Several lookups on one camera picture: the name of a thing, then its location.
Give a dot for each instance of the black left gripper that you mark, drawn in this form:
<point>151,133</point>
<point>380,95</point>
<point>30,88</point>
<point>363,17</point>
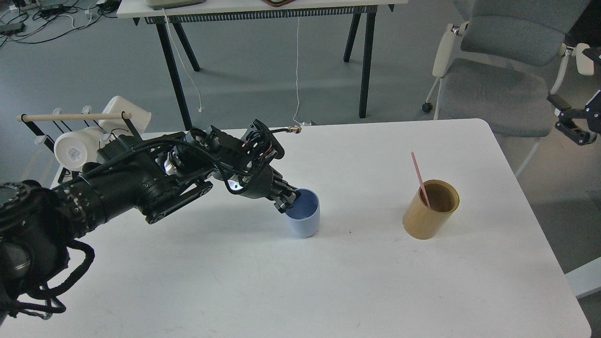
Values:
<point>268,183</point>

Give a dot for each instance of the blue plastic cup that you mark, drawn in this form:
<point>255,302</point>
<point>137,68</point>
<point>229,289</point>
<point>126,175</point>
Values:
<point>304,215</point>

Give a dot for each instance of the pink chopstick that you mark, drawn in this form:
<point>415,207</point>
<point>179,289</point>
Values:
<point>420,180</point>

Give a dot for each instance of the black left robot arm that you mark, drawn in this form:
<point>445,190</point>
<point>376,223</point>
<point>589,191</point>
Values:
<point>41,255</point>

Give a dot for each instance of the grey office chair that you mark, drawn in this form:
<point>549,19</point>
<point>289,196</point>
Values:
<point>514,103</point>

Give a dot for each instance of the bamboo cylinder holder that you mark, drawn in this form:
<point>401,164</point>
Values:
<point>427,213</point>

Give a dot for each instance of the white table with black legs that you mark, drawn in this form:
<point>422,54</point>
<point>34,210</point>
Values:
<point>282,70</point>

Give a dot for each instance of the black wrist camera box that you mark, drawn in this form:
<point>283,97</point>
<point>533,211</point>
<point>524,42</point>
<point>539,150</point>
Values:
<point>249,153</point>

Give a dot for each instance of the black wire cup rack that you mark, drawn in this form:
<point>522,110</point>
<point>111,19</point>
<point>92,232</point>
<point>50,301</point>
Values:
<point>47,128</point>

